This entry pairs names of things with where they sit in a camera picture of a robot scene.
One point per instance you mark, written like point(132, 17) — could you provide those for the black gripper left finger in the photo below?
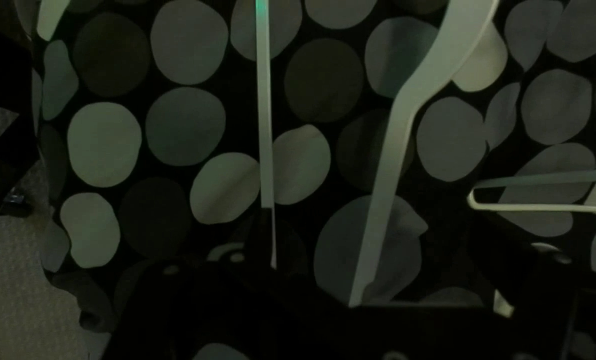
point(191, 313)

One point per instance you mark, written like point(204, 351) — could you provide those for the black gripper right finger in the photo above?
point(545, 306)

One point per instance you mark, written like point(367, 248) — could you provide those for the white plastic clothes hanger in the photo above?
point(404, 132)

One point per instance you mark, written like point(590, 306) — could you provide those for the black grey polka dot duvet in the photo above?
point(179, 126)

